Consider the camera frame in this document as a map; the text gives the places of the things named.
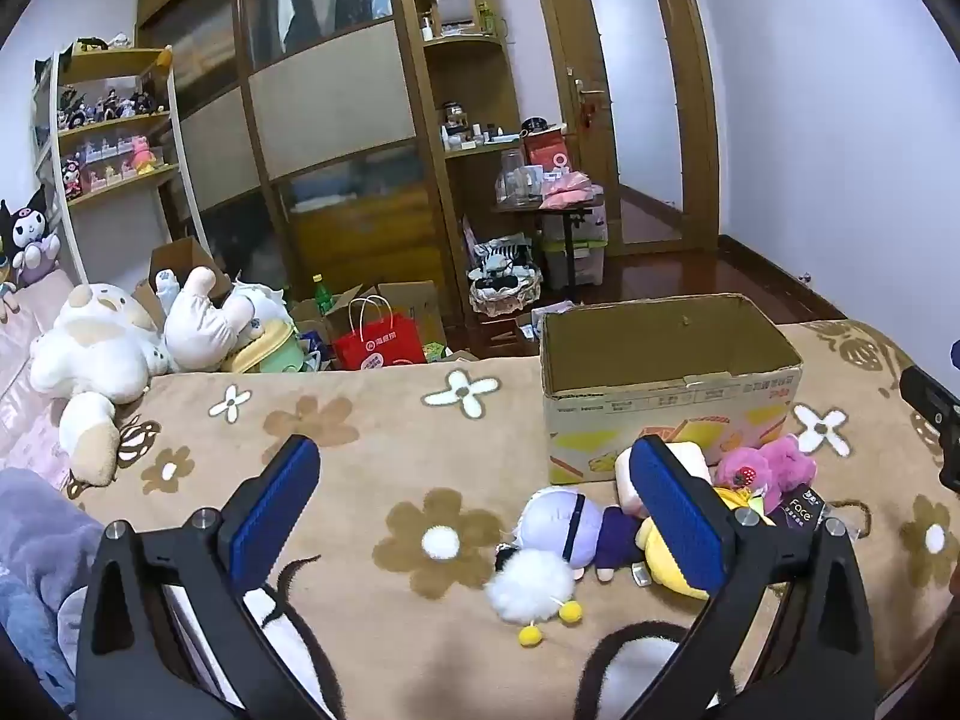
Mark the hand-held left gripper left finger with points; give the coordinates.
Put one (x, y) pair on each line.
(277, 510)

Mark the small dark side table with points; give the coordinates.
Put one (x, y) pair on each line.
(570, 240)

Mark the red paper bag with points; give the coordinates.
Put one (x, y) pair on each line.
(382, 345)

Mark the row of small figurines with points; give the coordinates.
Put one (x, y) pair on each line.
(112, 112)

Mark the black tissue pack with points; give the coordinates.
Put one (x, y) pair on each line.
(799, 508)

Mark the translucent storage bin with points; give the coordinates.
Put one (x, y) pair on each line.
(589, 262)

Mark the grey fleece cloth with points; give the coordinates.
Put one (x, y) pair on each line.
(37, 540)

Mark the wooden corner shelf unit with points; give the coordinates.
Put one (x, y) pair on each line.
(465, 52)

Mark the lace-trimmed wicker basket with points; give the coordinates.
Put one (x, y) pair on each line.
(506, 296)

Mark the wooden wardrobe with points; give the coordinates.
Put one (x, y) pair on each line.
(330, 97)

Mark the lavender-haired doll purple outfit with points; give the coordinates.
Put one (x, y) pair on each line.
(547, 525)

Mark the white long-limbed plush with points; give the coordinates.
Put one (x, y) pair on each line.
(199, 322)

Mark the pink bear plush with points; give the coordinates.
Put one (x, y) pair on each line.
(787, 465)

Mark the white and yellow display shelf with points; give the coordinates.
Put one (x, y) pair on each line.
(172, 135)

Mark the clear plastic containers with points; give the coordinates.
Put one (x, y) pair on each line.
(517, 180)

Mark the large white bear plush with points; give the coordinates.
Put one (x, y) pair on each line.
(82, 345)

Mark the white-haired doll green dress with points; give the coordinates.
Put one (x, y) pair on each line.
(262, 345)

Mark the red gift bag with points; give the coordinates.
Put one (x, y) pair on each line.
(547, 154)

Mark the green bottle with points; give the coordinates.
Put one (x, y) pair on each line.
(324, 298)

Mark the white fluffy plush yellow feet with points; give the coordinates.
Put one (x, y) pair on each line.
(525, 585)

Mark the wooden door glass panel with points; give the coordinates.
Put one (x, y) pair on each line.
(570, 52)

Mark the pink bedsheet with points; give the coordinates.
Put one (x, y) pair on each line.
(22, 405)

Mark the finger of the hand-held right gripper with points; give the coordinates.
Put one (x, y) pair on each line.
(934, 412)

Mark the yellow plush toy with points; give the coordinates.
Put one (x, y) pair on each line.
(664, 566)

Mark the black and purple rabbit plush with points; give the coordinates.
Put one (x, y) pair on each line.
(30, 229)

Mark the pink cloth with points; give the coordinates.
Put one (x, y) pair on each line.
(570, 191)

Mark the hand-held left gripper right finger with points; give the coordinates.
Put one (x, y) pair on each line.
(675, 510)

